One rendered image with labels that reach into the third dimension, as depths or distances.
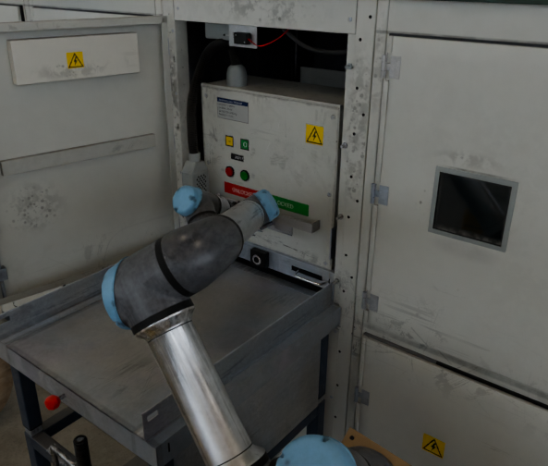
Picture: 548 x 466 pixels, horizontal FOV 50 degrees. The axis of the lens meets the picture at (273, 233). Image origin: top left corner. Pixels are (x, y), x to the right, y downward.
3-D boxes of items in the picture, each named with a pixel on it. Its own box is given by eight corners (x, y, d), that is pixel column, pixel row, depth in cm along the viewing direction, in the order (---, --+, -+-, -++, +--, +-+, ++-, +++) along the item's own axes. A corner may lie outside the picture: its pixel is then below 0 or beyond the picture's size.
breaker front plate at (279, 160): (328, 275, 168) (336, 108, 148) (205, 232, 195) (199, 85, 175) (330, 274, 169) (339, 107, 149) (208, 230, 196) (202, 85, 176)
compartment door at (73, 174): (-18, 300, 167) (-79, 24, 137) (173, 239, 205) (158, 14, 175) (-9, 309, 163) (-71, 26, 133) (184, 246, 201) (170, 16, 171)
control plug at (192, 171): (194, 219, 181) (191, 165, 173) (183, 215, 183) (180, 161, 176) (212, 212, 186) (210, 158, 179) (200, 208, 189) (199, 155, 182)
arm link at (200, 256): (206, 209, 94) (263, 177, 141) (152, 241, 97) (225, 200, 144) (243, 271, 95) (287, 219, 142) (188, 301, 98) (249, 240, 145)
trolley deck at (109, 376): (158, 471, 117) (155, 447, 115) (-5, 354, 152) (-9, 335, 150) (339, 324, 166) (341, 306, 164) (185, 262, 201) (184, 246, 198)
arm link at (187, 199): (176, 223, 142) (165, 194, 145) (204, 230, 151) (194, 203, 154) (199, 205, 139) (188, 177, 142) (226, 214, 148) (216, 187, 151)
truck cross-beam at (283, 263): (334, 292, 168) (336, 274, 165) (199, 242, 198) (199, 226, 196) (344, 286, 171) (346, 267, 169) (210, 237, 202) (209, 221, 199)
